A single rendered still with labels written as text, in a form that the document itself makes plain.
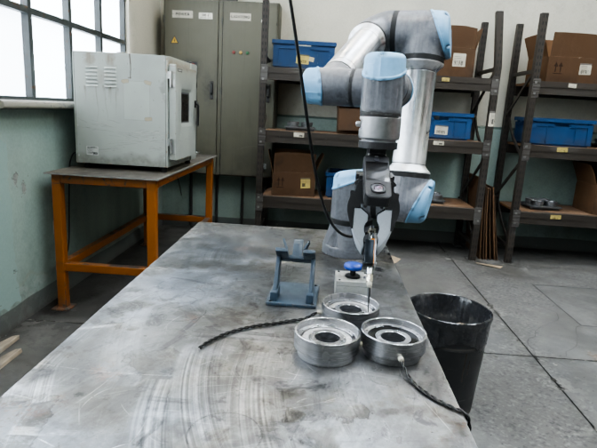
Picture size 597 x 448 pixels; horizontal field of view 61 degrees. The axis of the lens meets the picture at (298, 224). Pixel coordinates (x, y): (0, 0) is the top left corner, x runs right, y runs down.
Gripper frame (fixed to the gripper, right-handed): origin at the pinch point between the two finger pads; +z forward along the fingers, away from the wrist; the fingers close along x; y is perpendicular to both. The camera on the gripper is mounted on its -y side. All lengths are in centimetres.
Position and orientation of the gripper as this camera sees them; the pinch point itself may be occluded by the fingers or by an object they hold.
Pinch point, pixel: (370, 249)
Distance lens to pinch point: 96.4
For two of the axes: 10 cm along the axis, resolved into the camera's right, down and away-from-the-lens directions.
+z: -0.5, 9.7, 2.2
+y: 1.0, -2.2, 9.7
